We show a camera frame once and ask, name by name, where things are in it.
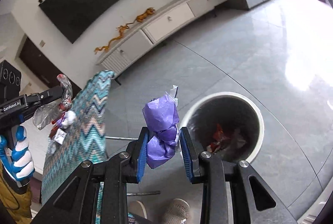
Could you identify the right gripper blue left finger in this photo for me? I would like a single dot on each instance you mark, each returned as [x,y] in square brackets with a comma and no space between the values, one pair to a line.
[139,156]

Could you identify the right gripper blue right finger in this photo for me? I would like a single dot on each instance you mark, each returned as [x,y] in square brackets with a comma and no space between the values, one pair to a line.
[191,161]

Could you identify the clear silver wrapper trash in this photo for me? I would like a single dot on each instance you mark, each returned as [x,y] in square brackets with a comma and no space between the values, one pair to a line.
[58,112]

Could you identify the purple plastic bag trash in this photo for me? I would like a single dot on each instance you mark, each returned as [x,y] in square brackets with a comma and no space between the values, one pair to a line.
[162,120]

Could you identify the white round trash bin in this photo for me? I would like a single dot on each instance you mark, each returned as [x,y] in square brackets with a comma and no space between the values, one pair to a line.
[236,117]

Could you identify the blue white gloved left hand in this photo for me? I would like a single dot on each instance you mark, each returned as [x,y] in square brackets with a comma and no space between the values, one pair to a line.
[21,168]

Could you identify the red wrapper in bin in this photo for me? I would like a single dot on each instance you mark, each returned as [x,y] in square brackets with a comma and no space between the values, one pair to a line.
[220,140]

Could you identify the beige left shoe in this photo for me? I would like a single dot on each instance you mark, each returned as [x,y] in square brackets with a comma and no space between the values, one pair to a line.
[137,208]

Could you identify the beige shoe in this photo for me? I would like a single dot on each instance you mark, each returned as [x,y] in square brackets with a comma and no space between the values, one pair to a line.
[177,212]
[137,208]

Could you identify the dark brown entrance door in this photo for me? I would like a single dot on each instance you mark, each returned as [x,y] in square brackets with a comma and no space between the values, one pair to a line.
[39,64]

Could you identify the beige right shoe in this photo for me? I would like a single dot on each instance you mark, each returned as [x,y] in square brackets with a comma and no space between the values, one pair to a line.
[177,212]

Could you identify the zigzag knitted table cloth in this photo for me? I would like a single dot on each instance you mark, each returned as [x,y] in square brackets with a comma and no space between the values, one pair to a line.
[85,139]

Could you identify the golden dragon figurine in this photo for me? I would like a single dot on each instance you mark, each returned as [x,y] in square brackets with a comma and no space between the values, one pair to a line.
[121,29]

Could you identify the golden tiger figurine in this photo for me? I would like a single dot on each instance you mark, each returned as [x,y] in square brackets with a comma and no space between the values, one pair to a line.
[140,18]

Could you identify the white tv cabinet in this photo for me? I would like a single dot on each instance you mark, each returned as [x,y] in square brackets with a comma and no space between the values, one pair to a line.
[144,36]

